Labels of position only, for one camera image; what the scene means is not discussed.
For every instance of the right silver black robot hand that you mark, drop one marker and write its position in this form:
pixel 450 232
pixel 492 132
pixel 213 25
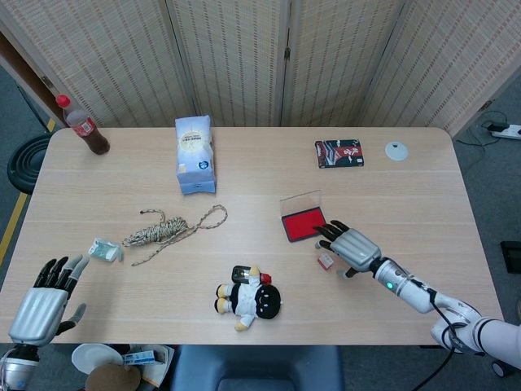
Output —
pixel 356 248

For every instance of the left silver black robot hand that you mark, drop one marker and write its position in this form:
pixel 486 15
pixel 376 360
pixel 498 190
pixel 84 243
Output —
pixel 36 315

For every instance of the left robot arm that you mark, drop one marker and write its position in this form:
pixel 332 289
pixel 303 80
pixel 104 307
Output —
pixel 16 366

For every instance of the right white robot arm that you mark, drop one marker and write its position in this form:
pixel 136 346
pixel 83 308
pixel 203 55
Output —
pixel 411 291

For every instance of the red ink pad clear lid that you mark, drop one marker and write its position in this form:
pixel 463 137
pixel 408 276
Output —
pixel 299 226

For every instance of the white plate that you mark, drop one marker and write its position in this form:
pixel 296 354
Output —
pixel 91 356

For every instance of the small green white packet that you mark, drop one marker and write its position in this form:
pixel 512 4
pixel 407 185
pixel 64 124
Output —
pixel 103 249

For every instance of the dark red printed box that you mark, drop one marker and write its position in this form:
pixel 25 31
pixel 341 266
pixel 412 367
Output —
pixel 340 154

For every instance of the brown round wooden board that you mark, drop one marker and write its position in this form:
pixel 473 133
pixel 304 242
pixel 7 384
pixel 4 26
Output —
pixel 110 379

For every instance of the white round disc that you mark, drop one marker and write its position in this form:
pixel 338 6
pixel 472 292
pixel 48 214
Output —
pixel 397 151

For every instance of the blue white small carton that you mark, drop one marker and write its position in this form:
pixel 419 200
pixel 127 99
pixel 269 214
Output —
pixel 138 357

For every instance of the black white plush doll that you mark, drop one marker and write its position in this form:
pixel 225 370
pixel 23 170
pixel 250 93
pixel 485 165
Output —
pixel 252 299

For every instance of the small black device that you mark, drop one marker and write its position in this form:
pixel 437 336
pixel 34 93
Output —
pixel 240 273

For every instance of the open cardboard box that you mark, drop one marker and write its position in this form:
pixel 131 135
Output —
pixel 160 368

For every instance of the black round stool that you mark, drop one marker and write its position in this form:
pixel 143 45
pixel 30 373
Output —
pixel 24 163

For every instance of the black floor box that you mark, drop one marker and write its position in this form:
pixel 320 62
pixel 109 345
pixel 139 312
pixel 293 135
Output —
pixel 512 256

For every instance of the cola bottle red cap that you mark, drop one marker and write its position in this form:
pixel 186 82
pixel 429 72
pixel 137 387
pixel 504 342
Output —
pixel 87 134

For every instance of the white blue paper bag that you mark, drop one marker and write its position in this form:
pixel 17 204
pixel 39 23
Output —
pixel 194 150

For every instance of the white power strip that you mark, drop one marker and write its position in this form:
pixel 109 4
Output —
pixel 509 131

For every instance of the woven folding screen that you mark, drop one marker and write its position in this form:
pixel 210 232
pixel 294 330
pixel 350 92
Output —
pixel 244 61

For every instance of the brown wooden door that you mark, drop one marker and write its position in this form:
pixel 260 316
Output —
pixel 20 73

